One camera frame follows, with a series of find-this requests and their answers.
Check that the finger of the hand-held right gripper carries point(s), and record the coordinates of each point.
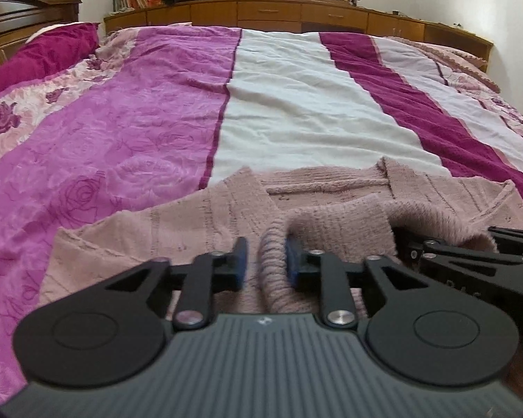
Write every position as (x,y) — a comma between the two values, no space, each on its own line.
(462,274)
(518,239)

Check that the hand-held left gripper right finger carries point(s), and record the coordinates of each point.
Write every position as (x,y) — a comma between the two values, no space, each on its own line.
(293,265)

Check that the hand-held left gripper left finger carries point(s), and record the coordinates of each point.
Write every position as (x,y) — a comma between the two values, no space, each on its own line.
(239,263)

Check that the pink knit sweater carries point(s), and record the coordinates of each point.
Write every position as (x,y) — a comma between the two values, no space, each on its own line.
(340,222)

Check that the striped magenta and white blanket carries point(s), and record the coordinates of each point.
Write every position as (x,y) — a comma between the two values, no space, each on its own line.
(287,109)

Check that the long wooden cabinet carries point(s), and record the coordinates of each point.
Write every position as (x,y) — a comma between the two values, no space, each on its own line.
(287,15)

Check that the magenta pillow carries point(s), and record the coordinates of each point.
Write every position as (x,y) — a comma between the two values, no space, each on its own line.
(35,56)

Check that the dark wooden headboard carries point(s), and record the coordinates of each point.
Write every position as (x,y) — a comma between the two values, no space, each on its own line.
(17,13)

